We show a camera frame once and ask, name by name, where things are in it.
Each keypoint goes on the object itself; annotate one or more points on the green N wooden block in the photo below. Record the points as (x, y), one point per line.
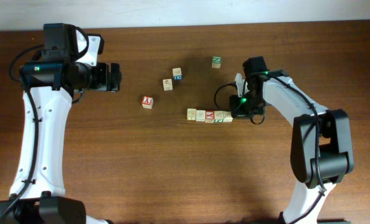
(216, 62)

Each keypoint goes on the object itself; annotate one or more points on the plain wooden picture block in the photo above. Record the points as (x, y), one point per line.
(227, 117)

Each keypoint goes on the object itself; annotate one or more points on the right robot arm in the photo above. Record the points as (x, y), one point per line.
(321, 151)

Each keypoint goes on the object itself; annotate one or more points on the red y block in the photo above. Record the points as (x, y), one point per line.
(147, 102)
(210, 116)

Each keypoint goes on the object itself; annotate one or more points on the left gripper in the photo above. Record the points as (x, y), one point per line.
(104, 84)

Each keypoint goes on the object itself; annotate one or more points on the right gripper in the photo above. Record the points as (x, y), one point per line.
(237, 112)

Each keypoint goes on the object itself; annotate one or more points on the wooden block ice cream picture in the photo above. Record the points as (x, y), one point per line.
(167, 84)

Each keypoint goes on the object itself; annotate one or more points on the blue-sided wooden block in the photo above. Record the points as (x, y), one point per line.
(177, 74)

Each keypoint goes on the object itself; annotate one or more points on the wooden block green A side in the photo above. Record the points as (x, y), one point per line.
(218, 116)

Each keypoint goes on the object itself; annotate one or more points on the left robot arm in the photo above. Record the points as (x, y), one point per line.
(56, 78)

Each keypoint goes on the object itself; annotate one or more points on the wooden block yellow side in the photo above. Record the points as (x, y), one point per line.
(191, 114)

